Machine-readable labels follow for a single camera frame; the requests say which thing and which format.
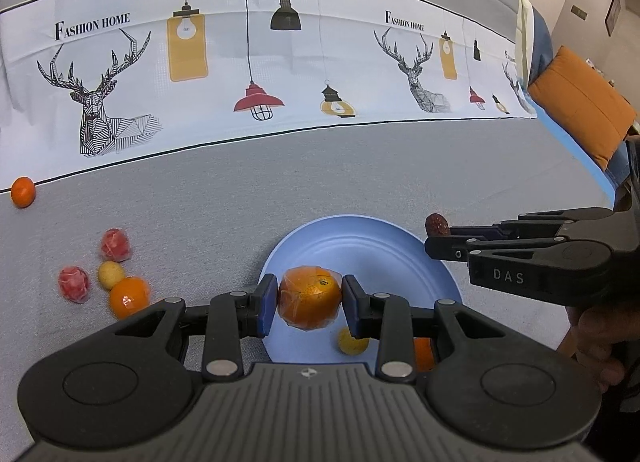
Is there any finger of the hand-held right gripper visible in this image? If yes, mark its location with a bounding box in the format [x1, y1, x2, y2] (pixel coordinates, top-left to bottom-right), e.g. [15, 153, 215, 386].
[449, 208, 618, 239]
[425, 234, 568, 263]

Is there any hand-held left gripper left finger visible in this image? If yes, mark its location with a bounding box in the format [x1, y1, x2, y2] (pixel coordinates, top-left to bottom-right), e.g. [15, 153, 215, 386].
[112, 273, 279, 384]

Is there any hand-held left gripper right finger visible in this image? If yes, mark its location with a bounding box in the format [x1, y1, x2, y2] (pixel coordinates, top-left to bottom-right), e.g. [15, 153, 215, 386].
[341, 275, 507, 384]

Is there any dried red date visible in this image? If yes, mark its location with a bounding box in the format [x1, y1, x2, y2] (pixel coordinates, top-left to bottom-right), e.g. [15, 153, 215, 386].
[425, 212, 450, 238]

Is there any small yellow fruit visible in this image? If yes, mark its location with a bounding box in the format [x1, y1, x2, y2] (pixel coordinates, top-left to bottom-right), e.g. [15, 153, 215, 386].
[338, 327, 371, 356]
[97, 262, 125, 291]

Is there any plastic orange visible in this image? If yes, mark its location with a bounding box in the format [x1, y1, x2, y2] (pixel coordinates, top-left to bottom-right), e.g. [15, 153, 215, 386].
[277, 266, 345, 330]
[108, 277, 152, 320]

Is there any light blue plate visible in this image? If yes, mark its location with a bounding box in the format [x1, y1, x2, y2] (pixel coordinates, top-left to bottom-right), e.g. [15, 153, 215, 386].
[257, 214, 463, 375]

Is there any unwrapped orange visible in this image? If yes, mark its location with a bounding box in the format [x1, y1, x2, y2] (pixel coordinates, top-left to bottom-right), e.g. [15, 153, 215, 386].
[414, 337, 437, 373]
[10, 176, 37, 208]

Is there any red fruit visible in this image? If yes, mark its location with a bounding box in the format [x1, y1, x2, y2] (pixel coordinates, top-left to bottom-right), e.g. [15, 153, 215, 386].
[100, 228, 132, 263]
[57, 265, 92, 304]

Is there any person's right hand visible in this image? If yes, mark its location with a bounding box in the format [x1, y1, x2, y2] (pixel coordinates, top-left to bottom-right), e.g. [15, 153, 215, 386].
[559, 309, 626, 393]

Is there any orange cushion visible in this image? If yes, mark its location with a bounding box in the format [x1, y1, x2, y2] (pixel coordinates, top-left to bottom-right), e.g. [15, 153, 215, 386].
[527, 46, 638, 169]

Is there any blue grey pillow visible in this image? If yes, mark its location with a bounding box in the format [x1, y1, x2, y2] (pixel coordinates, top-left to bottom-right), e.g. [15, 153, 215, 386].
[515, 0, 556, 88]

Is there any dark wall picture frame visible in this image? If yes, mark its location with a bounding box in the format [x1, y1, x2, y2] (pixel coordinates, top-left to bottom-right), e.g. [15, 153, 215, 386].
[604, 0, 622, 37]

